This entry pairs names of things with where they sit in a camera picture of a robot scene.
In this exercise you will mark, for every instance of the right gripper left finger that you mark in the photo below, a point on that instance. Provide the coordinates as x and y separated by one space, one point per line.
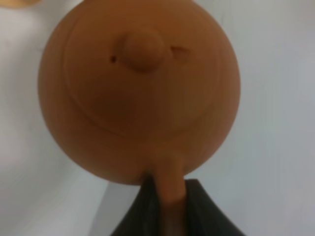
144 216

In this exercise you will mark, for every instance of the brown clay teapot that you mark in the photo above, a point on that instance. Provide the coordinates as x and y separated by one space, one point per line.
137 88

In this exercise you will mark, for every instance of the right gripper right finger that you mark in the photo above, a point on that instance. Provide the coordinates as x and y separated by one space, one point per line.
202 217

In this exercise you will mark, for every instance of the far orange saucer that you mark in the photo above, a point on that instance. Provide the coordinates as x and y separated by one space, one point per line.
18 3

